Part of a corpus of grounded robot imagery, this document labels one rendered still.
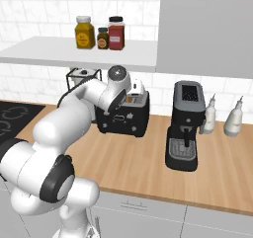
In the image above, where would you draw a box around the black wire stand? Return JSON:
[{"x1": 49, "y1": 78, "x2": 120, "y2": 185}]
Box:
[{"x1": 65, "y1": 66, "x2": 104, "y2": 96}]

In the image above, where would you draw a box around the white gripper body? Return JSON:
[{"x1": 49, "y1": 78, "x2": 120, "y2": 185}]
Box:
[{"x1": 130, "y1": 78, "x2": 147, "y2": 97}]

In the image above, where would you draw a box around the black toaster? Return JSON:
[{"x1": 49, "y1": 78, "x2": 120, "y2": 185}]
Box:
[{"x1": 95, "y1": 90, "x2": 151, "y2": 138}]

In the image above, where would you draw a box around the grey drawer front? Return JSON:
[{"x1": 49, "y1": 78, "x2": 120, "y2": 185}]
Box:
[
  {"x1": 96, "y1": 190, "x2": 190, "y2": 222},
  {"x1": 180, "y1": 204, "x2": 253, "y2": 238}
]

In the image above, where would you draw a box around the black coffee machine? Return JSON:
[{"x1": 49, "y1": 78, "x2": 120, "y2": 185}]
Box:
[{"x1": 164, "y1": 80, "x2": 208, "y2": 173}]

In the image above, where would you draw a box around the grey drawer handle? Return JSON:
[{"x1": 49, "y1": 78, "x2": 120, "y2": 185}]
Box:
[{"x1": 120, "y1": 199, "x2": 148, "y2": 211}]

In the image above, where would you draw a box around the grey cupboard door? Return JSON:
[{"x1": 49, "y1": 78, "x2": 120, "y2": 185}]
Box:
[{"x1": 88, "y1": 205, "x2": 186, "y2": 238}]

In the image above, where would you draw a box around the yellow jar white lid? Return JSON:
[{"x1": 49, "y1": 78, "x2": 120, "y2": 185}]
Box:
[{"x1": 74, "y1": 15, "x2": 97, "y2": 50}]

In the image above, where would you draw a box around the grey wall cupboard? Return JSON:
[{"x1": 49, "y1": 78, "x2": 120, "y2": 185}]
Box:
[{"x1": 155, "y1": 0, "x2": 253, "y2": 80}]

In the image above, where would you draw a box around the white spray bottle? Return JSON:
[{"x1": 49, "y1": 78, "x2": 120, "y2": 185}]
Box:
[
  {"x1": 201, "y1": 93, "x2": 218, "y2": 135},
  {"x1": 222, "y1": 95, "x2": 245, "y2": 138}
]

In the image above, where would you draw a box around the white wall shelf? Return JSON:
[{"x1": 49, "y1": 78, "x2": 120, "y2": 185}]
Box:
[{"x1": 0, "y1": 36, "x2": 159, "y2": 74}]

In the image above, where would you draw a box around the red jar black lid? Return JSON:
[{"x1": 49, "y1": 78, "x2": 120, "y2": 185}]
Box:
[{"x1": 107, "y1": 16, "x2": 127, "y2": 51}]

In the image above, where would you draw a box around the black hob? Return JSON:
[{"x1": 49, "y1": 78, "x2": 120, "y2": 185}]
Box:
[{"x1": 0, "y1": 100, "x2": 46, "y2": 148}]

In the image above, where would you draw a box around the small brown jar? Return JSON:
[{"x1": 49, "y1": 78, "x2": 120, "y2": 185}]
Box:
[{"x1": 96, "y1": 27, "x2": 111, "y2": 50}]

